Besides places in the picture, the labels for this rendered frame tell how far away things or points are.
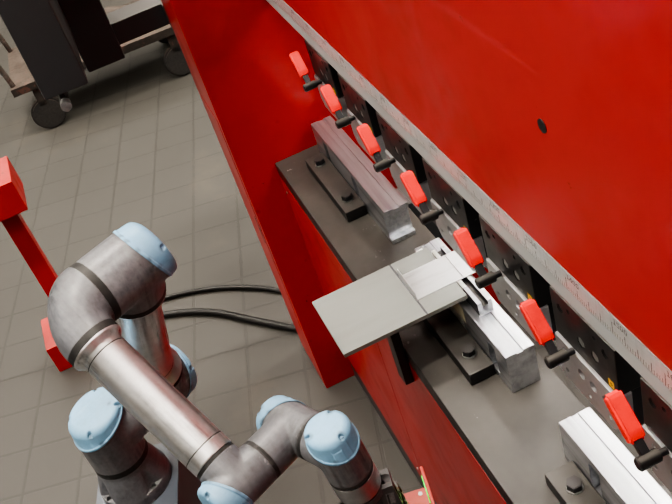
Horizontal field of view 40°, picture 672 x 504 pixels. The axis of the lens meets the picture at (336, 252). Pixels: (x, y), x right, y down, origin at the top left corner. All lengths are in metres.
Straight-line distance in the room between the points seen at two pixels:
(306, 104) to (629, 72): 1.75
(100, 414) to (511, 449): 0.78
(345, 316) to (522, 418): 0.39
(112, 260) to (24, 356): 2.36
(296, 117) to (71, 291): 1.18
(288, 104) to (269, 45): 0.18
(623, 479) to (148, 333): 0.84
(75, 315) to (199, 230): 2.57
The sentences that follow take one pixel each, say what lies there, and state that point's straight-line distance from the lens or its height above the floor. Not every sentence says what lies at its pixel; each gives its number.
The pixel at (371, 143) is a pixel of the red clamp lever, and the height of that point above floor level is 1.29.
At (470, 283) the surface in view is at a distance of 1.84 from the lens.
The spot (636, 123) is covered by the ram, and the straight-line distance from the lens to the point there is 0.90.
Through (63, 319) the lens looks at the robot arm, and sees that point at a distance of 1.53.
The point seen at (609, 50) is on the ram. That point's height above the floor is 1.77.
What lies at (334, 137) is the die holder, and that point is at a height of 0.97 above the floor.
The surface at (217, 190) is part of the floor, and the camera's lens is 4.27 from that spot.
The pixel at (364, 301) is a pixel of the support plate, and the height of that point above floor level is 1.00.
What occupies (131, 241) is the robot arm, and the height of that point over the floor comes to 1.38.
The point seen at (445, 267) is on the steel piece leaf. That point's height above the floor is 1.00.
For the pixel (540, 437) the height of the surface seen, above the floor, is 0.88.
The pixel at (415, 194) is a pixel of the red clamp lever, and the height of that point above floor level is 1.29.
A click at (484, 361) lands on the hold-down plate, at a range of 1.81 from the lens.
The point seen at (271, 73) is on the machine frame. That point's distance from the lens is 2.49.
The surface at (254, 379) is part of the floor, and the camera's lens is 3.27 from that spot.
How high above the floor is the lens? 2.21
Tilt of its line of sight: 37 degrees down
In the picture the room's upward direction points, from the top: 19 degrees counter-clockwise
